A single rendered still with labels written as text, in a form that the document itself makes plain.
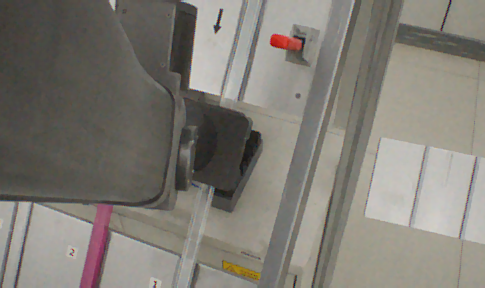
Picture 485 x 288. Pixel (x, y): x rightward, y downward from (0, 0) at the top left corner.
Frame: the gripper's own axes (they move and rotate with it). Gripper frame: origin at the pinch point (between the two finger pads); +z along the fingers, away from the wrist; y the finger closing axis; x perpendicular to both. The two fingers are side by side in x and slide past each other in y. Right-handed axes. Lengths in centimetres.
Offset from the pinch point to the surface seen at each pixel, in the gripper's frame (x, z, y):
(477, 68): -39, 188, -49
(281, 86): -6.6, 1.0, -4.8
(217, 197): 13.8, 31.9, 7.5
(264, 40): -10.7, 1.0, -1.9
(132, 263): 16.6, 0.8, 6.5
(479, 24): -57, 182, -44
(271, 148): 4.6, 47.0, 3.5
